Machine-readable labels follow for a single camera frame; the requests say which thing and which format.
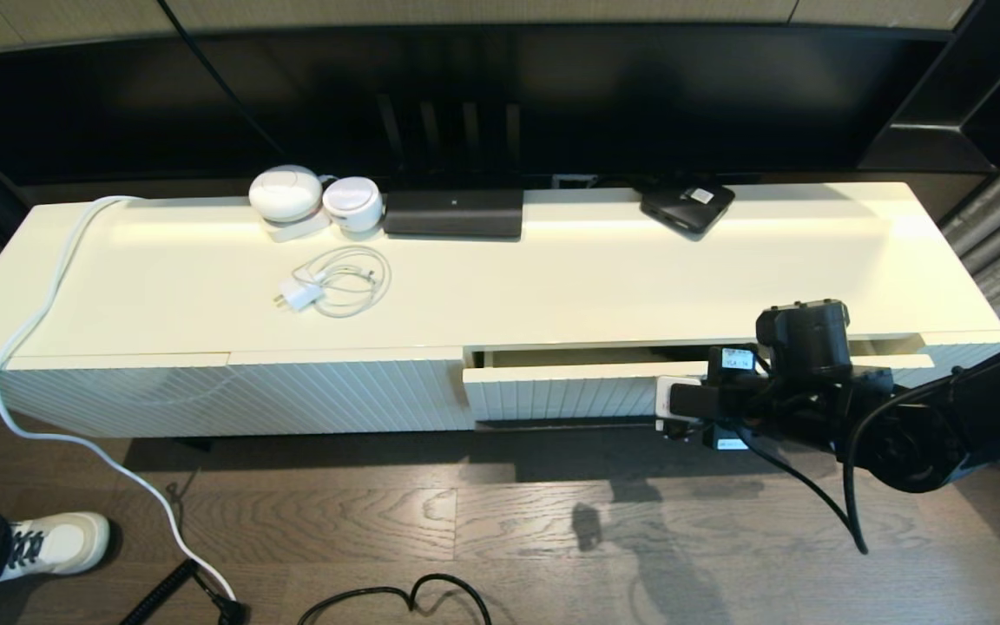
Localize white fluted drawer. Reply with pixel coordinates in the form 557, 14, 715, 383
463, 334, 935, 424

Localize white tv cabinet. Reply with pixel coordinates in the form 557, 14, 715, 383
0, 181, 1000, 438

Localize black set-top box with label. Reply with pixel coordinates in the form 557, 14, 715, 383
639, 180, 737, 240

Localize black router with antennas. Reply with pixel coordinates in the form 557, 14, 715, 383
376, 91, 525, 240

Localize black television screen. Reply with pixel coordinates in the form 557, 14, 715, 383
0, 24, 961, 188

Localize black shelf unit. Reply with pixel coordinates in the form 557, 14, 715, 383
856, 0, 1000, 174

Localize small white round device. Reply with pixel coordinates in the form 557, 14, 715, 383
323, 176, 384, 234

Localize large white dome device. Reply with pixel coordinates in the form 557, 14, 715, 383
247, 164, 332, 244

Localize white sneaker black laces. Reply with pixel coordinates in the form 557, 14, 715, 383
0, 512, 110, 582

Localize labelled black wrist camera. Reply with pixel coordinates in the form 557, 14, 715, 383
708, 345, 760, 372

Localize thin black floor cable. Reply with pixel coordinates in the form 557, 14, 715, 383
296, 573, 494, 625

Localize white charger with coiled cable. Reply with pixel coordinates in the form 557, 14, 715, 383
273, 244, 392, 319

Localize black coiled cable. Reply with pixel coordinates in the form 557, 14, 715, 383
122, 558, 249, 625

